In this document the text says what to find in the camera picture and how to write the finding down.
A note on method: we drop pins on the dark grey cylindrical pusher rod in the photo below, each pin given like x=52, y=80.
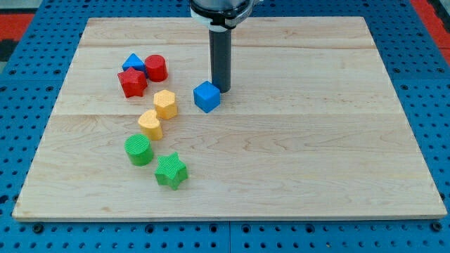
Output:
x=220, y=59

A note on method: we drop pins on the blue cube block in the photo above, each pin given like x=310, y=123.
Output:
x=206, y=96

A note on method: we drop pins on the yellow hexagon block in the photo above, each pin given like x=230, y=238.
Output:
x=165, y=104

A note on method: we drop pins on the red cylinder block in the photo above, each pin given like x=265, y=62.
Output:
x=156, y=68

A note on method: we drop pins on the blue triangle block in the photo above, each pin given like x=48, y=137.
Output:
x=135, y=62

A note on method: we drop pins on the red star block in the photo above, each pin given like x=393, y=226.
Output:
x=133, y=82

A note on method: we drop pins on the yellow heart block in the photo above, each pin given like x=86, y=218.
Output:
x=150, y=125

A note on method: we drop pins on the light wooden board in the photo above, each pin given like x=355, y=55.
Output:
x=311, y=129

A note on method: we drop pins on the green cylinder block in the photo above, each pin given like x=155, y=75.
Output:
x=138, y=149

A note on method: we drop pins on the green star block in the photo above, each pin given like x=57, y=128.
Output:
x=171, y=171

